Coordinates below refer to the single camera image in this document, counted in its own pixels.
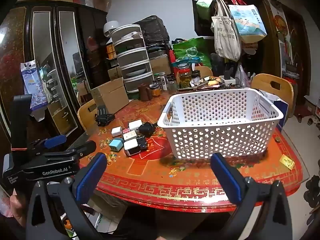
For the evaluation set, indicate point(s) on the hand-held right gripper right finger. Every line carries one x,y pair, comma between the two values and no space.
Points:
226,180

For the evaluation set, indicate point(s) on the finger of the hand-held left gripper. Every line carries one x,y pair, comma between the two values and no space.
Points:
55,140
85,148

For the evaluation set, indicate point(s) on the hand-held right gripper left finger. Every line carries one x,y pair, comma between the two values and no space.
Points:
90,178

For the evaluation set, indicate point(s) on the light blue wall charger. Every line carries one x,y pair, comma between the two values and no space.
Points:
115,145

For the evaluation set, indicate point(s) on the white wall charger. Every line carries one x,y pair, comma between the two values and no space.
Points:
130,136
116,131
131,147
135,125

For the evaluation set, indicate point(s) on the red polka dot clip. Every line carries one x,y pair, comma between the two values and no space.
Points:
126,131

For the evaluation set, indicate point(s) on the white perforated plastic basket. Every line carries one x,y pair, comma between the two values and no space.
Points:
220,135

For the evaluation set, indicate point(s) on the black toy car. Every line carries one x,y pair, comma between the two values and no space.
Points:
142,143

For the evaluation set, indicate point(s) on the black wall charger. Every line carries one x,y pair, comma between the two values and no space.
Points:
146,129

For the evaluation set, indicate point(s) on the person's left hand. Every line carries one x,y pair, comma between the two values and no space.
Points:
17,207

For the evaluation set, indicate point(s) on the black folding phone holder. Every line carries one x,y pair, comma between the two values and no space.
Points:
103,117

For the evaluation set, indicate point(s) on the open cardboard box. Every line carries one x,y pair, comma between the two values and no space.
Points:
110,97

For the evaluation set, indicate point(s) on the blue and white plastic bag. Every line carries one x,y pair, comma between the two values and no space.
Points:
33,85

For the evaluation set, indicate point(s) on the gold foil packet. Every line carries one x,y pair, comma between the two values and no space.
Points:
287,162

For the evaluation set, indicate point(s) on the green plastic basket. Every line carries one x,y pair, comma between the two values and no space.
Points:
132,95

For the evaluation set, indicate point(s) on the brown ceramic jug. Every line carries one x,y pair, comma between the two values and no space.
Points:
145,92

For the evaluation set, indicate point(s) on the white paper bag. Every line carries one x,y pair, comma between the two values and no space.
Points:
277,105

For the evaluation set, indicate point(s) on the orange filled glass jar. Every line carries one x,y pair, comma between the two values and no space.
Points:
156,91

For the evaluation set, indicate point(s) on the dark wooden cabinet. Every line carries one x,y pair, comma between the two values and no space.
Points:
15,55

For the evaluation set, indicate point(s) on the white power strip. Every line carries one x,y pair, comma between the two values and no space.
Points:
228,79

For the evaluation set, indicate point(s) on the white bottle with black label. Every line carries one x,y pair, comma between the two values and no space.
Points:
163,82

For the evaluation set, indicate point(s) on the clear plastic bag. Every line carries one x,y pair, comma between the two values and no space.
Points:
242,76

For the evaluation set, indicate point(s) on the empty glass jar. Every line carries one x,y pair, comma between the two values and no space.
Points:
172,84

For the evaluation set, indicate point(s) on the small glass jar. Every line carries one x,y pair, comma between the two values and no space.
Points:
196,75

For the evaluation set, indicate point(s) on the pickle jar with red lid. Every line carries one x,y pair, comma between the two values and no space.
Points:
185,76

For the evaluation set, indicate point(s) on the white fan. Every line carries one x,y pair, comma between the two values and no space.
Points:
109,28

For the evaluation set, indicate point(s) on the green shopping bag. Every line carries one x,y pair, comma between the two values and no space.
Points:
192,51

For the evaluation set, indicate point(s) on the black bag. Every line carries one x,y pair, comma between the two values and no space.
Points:
151,30

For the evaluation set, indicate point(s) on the beige canvas tote bag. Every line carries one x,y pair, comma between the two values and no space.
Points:
226,38

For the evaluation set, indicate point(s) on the blue printed tote bag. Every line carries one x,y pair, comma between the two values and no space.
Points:
247,22

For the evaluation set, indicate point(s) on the green paper bag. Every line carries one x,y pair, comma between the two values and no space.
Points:
206,3

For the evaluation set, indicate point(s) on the wall calendar poster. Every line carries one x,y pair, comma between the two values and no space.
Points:
278,30

